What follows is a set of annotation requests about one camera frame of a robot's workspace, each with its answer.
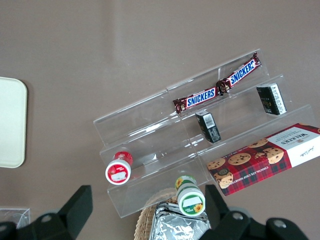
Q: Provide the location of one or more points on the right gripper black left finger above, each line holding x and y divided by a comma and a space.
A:
75, 212

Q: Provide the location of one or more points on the clear acrylic riser with cups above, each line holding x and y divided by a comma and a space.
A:
150, 140

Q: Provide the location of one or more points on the Snickers chocolate bar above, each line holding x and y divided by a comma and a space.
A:
241, 72
200, 96

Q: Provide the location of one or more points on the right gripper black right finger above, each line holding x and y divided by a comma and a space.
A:
222, 220

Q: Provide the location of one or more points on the oval light wicker basket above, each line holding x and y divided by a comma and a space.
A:
143, 222

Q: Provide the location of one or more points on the clear acrylic bottle rack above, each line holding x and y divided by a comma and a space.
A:
13, 216

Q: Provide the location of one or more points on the cream rectangular plastic tray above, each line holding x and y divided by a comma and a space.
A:
11, 122

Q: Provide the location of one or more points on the clear acrylic riser with snacks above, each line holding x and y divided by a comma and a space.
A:
240, 120

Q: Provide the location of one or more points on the small black carton box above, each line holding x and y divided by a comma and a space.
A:
272, 98
208, 127

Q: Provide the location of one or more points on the silver foil container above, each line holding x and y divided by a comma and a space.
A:
175, 225

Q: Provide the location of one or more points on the red tartan Walkers cookie box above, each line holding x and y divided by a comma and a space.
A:
260, 160

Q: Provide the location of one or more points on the green lidded sunflower cup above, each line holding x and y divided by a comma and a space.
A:
191, 200

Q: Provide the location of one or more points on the red lidded yogurt cup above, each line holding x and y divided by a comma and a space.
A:
118, 170

